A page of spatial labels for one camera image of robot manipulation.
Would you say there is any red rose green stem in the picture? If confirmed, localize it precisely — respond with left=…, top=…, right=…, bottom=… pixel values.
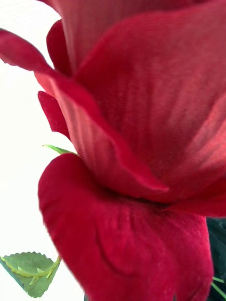
left=0, top=0, right=226, bottom=301

